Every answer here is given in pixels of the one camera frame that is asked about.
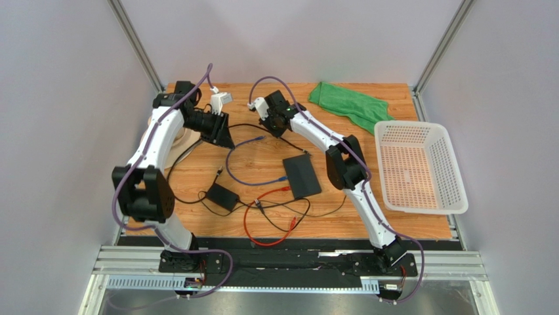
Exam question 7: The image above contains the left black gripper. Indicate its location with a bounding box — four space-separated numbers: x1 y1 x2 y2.
183 110 236 151

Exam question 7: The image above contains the black network switch box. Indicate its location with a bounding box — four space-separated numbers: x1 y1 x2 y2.
282 154 322 200

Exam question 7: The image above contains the blue ethernet cable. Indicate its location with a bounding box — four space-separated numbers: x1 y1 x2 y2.
225 135 289 187

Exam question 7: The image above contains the black ethernet cable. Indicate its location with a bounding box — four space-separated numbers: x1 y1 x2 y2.
165 123 312 205

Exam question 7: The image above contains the thin black adapter cable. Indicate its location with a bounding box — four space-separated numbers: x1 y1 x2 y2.
253 194 348 219

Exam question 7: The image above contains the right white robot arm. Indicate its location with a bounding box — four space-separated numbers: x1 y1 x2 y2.
248 91 407 272

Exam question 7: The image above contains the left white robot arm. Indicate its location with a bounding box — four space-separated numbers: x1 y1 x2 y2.
112 81 235 262

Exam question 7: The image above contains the beige bucket hat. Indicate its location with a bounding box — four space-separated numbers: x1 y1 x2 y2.
128 110 200 171

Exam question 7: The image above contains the black power adapter brick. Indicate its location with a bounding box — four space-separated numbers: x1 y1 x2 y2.
206 183 239 212

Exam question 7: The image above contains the green cloth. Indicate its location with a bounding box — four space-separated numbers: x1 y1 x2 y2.
308 82 395 134

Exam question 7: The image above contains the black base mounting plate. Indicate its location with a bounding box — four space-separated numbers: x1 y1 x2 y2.
117 237 464 289

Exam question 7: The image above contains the white plastic basket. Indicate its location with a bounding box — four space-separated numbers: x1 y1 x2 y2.
375 120 469 215

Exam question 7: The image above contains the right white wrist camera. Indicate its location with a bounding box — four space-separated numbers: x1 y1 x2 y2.
247 97 269 121

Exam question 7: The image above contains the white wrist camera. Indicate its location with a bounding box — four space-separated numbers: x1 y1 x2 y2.
247 97 269 121
210 87 233 115

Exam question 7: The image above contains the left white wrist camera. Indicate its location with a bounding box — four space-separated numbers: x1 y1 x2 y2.
210 87 233 115

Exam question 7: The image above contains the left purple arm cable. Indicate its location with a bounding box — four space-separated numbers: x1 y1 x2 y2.
110 63 234 300

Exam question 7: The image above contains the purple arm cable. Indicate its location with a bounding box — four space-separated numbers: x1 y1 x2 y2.
110 63 234 300
247 75 425 305

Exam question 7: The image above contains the red ethernet cable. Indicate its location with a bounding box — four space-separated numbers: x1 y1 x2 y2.
242 186 299 247

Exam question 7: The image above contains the black power cord with plug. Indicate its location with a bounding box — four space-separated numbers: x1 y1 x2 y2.
197 190 312 233

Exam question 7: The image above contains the aluminium frame rail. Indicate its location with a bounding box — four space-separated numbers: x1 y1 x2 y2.
79 246 499 314

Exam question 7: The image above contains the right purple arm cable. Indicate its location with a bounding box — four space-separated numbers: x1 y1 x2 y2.
247 75 425 305

